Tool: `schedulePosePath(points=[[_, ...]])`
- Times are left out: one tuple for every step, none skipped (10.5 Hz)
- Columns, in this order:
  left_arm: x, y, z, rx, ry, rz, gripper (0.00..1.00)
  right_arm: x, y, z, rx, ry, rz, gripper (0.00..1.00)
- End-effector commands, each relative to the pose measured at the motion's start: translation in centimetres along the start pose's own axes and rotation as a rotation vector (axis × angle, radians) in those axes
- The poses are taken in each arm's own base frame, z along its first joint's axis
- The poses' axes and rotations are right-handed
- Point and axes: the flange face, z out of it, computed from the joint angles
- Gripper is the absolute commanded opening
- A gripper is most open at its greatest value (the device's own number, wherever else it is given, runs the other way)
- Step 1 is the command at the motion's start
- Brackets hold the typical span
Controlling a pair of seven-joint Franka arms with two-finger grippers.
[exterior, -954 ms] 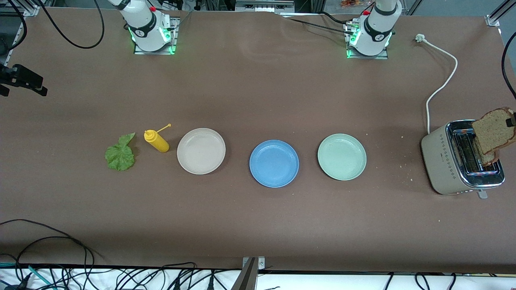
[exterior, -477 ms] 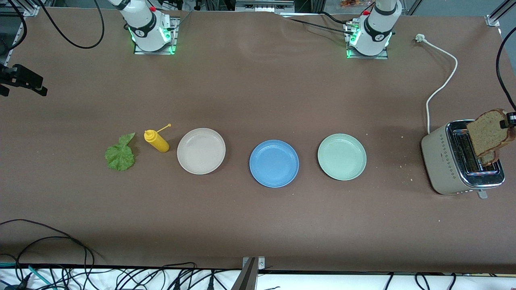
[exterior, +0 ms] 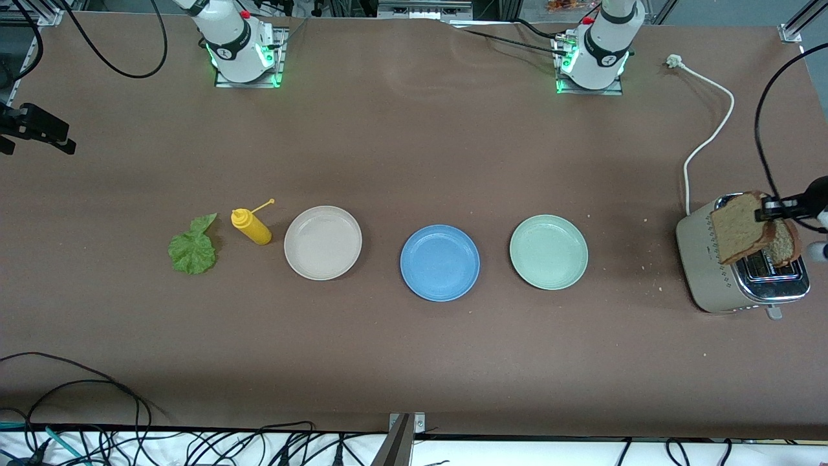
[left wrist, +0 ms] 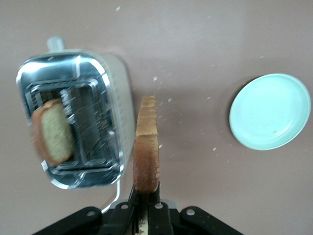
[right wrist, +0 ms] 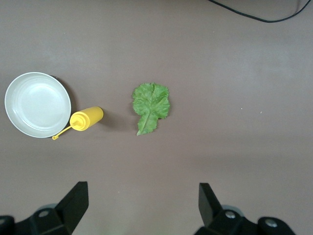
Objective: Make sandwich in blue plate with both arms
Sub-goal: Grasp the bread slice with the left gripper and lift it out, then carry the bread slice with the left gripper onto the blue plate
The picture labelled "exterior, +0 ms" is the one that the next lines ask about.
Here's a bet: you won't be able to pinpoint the round-topped brown bread slice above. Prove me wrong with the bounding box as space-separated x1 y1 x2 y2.
767 217 803 268

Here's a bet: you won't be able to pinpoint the square brown bread slice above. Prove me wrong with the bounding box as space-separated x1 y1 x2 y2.
710 191 777 265

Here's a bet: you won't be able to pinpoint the green lettuce leaf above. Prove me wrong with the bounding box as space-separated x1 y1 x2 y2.
168 214 219 275

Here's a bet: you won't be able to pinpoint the yellow mustard squeeze bottle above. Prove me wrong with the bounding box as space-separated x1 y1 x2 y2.
231 199 276 246

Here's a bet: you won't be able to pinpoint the green round plate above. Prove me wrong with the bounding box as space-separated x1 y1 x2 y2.
509 214 589 291

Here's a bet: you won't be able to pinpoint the beige round plate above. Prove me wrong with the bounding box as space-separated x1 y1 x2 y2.
283 205 363 282

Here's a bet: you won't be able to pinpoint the blue round plate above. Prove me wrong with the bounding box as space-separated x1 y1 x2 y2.
400 224 481 303

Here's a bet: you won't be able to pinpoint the beige chrome toaster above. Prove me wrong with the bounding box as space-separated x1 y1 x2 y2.
675 192 811 320

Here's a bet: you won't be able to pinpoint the aluminium corner profile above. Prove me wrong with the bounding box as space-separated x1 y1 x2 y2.
779 0 828 43

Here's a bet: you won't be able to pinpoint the grey power strip box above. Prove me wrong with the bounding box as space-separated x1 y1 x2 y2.
377 0 473 19

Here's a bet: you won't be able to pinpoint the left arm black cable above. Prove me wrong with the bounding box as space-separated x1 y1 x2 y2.
755 44 828 201

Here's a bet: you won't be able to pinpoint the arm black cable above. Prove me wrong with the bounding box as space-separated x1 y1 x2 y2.
755 44 828 201
61 0 169 80

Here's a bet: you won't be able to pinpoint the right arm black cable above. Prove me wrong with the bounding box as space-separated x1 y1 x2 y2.
61 0 169 80

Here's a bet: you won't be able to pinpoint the aluminium frame profile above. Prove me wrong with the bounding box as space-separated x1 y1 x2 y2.
0 0 65 27

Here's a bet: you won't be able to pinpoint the white toaster power cord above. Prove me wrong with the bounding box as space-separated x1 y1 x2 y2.
666 54 736 216

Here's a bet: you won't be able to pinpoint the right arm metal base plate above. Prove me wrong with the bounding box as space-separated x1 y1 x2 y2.
215 27 285 88

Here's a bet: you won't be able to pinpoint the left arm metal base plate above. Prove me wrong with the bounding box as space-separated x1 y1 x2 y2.
555 36 625 96

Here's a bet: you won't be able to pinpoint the thin black cable loops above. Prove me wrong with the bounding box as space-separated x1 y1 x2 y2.
615 439 732 466

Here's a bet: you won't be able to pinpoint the black looped floor cable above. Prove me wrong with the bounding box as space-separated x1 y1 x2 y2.
0 353 153 466

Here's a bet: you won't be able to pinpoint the teal cable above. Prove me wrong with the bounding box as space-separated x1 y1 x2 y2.
0 422 85 463

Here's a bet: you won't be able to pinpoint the black base supply cable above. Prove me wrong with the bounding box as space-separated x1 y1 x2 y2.
446 18 570 58

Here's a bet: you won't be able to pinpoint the black cable bundle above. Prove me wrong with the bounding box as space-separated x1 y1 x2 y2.
155 421 389 466

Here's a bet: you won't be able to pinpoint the metal table edge bracket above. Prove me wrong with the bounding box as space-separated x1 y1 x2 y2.
372 412 426 466

